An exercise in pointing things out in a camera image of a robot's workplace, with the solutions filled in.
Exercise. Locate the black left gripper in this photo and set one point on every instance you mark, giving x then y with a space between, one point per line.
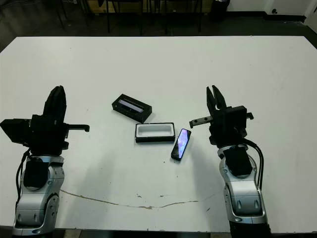
47 134

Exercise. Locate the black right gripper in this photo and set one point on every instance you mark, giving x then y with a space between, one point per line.
223 126

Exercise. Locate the black camera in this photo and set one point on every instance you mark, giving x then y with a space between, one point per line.
181 145

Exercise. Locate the black box lid camera print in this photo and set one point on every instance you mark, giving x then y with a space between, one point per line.
138 115

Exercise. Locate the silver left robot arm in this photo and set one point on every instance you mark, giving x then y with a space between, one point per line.
37 205

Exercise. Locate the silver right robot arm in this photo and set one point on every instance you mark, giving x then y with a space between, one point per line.
244 198

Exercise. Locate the black box white insert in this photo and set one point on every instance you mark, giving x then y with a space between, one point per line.
154 139

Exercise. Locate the black bag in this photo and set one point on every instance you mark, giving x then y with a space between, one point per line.
220 5

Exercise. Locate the tan wooden panel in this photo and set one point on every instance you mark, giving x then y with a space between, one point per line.
99 9

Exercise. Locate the small black round object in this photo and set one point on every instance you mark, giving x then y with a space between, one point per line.
274 11

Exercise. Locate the black right wrist camera housing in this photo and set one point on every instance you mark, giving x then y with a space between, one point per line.
239 119

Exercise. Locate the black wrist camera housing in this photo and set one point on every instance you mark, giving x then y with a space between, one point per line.
15 131
239 119

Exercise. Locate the black left wrist camera housing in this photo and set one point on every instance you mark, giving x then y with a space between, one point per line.
15 131

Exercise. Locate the black metal desk frame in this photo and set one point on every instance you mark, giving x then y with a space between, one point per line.
108 17

